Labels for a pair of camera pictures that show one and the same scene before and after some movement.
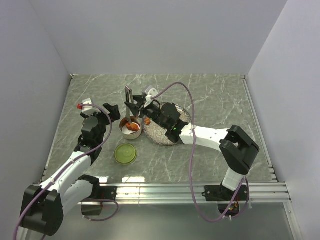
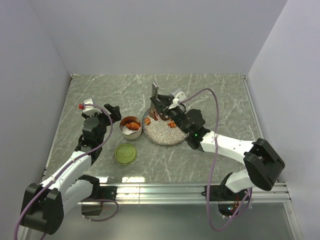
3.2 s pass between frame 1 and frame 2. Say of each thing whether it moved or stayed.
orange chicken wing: stayed
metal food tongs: moved
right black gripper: moved
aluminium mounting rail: stayed
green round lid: stayed
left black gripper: stayed
